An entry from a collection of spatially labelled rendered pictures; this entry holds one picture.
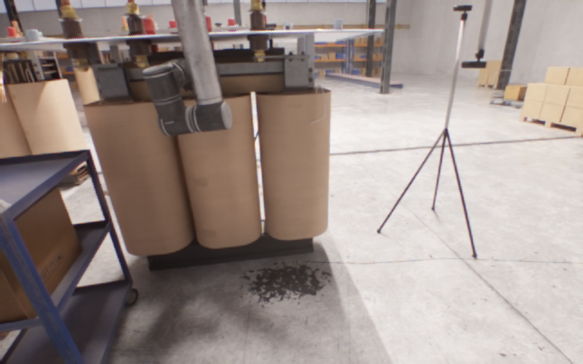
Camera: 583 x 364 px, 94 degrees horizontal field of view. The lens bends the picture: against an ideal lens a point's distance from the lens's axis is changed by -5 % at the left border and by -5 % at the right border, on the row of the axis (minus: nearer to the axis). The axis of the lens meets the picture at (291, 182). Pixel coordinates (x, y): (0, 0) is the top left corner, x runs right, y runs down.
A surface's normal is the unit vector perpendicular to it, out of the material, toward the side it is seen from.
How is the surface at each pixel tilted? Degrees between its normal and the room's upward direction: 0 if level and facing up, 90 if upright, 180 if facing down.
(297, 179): 90
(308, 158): 90
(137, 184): 90
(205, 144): 90
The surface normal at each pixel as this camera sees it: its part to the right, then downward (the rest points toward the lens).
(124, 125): 0.15, 0.39
